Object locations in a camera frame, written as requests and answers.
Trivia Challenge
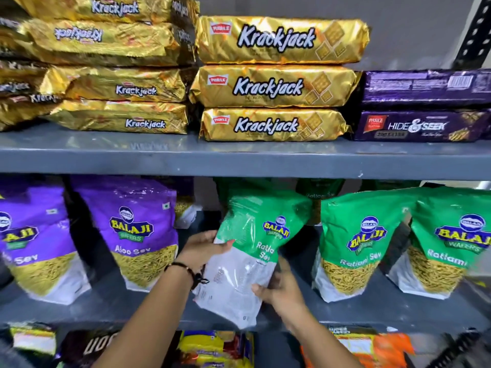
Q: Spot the person's left hand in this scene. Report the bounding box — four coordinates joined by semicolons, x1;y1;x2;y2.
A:
176;230;236;276

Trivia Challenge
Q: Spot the person's right hand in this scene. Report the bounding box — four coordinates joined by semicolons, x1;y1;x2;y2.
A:
251;257;308;319

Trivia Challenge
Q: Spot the green snack bag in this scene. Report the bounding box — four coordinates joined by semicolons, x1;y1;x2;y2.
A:
312;188;419;303
387;186;491;300
193;189;312;329
360;179;421;193
295;178;346;226

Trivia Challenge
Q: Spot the person's right forearm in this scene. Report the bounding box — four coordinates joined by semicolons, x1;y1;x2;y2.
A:
283;304;363;368

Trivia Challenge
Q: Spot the person's left forearm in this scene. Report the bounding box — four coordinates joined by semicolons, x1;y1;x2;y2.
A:
92;263;201;368

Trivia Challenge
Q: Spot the black thread wristband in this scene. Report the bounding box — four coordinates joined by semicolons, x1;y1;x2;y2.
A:
164;262;210;290

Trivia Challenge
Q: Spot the purple snack bag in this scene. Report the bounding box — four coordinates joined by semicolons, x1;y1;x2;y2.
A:
71;176;179;293
0;176;92;305
168;176;203;229

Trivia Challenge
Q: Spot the yellow and red packet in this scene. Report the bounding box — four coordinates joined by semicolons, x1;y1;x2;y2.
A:
176;330;255;368

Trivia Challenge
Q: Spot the grey metal shelf rack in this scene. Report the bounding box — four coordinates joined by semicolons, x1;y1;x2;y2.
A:
0;0;491;368

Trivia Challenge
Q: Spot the orange packet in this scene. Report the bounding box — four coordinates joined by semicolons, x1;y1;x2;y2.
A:
300;325;416;368

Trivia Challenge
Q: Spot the dark brown packet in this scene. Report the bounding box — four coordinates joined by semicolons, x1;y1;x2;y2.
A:
57;329;124;368

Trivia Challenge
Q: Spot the stack of gold biscuit packets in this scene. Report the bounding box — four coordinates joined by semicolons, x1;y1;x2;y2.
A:
0;0;371;142

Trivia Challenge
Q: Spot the yellow and white packet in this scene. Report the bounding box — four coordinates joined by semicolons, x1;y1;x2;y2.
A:
9;322;58;357

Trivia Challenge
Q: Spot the purple biscuit packet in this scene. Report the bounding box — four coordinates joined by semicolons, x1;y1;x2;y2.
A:
352;109;491;142
361;69;491;108

